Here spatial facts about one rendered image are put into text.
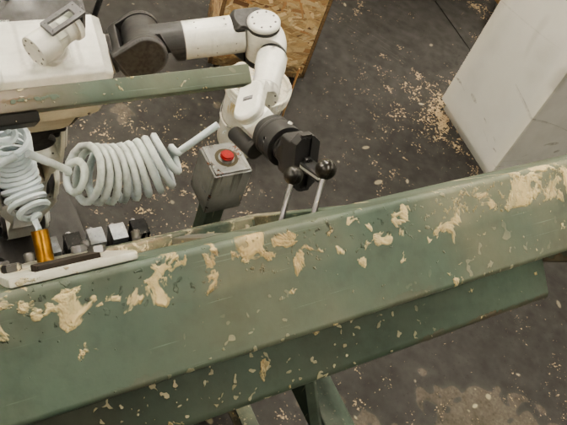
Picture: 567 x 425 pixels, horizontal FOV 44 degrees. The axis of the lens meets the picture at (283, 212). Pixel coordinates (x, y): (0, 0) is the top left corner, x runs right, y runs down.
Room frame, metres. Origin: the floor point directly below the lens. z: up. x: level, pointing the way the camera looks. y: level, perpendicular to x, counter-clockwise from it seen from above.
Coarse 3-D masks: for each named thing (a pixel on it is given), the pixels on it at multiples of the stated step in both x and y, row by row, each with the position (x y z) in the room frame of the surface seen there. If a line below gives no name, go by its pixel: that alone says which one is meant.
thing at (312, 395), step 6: (306, 384) 0.83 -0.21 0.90; (312, 384) 0.84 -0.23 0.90; (306, 390) 0.82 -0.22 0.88; (312, 390) 0.83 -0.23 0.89; (306, 396) 0.82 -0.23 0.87; (312, 396) 0.82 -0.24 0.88; (312, 402) 0.81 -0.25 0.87; (318, 402) 0.82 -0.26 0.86; (312, 408) 0.80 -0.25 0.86; (318, 408) 0.81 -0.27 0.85; (312, 414) 0.79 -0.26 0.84; (318, 414) 0.80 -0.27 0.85; (312, 420) 0.78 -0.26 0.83; (318, 420) 0.79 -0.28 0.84
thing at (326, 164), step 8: (320, 160) 0.89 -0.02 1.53; (328, 160) 0.89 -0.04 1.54; (320, 168) 0.87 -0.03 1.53; (328, 168) 0.88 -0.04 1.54; (336, 168) 0.89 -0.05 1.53; (320, 176) 0.87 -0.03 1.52; (328, 176) 0.87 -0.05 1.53; (320, 184) 0.86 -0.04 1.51; (320, 192) 0.85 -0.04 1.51; (320, 200) 0.84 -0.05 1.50; (312, 208) 0.82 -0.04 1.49
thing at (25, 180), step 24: (0, 120) 0.37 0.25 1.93; (24, 120) 0.38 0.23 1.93; (0, 144) 0.37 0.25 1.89; (24, 144) 0.39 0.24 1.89; (24, 168) 0.38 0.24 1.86; (24, 192) 0.37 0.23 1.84; (24, 216) 0.36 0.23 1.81; (48, 240) 0.35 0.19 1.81; (0, 264) 0.32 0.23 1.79; (24, 264) 0.34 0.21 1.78; (72, 264) 0.28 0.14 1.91; (96, 264) 0.29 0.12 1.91
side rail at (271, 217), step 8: (320, 208) 1.12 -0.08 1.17; (328, 208) 1.08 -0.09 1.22; (256, 216) 1.22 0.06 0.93; (264, 216) 1.20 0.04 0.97; (272, 216) 1.18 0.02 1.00; (288, 216) 1.14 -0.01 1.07; (296, 216) 1.12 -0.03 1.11; (256, 224) 1.21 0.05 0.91; (552, 256) 0.76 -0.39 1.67; (560, 256) 0.75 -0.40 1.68
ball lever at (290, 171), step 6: (288, 168) 0.94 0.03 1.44; (294, 168) 0.94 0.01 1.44; (288, 174) 0.92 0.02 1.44; (294, 174) 0.92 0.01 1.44; (300, 174) 0.93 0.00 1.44; (288, 180) 0.92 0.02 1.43; (294, 180) 0.92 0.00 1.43; (300, 180) 0.93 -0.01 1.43; (288, 186) 0.91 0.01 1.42; (288, 192) 0.90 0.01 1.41; (288, 198) 0.89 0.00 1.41; (282, 210) 0.87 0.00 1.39; (282, 216) 0.86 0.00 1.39
